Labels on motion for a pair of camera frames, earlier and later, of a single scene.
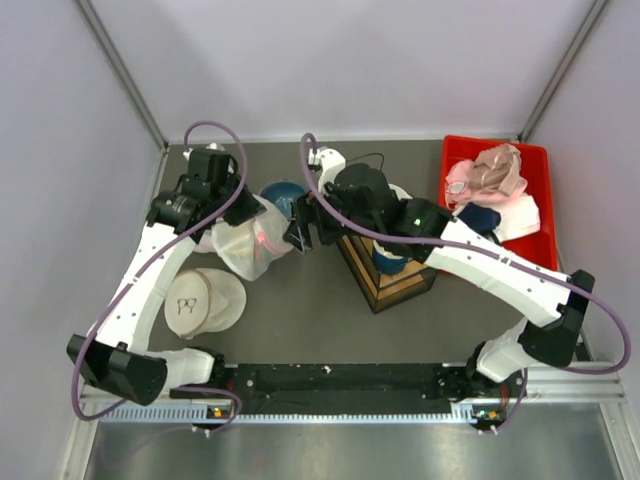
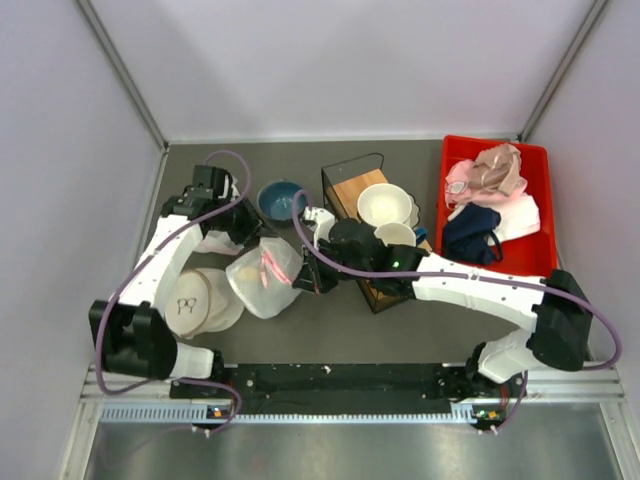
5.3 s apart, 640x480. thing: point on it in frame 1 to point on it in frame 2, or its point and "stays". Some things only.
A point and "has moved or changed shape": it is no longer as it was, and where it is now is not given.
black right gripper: (306, 213) to (310, 278)
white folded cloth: (518, 218) stays
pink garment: (459, 191) stays
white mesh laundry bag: (251, 247) has moved or changed shape
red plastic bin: (539, 245) stays
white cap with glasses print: (203, 300) stays
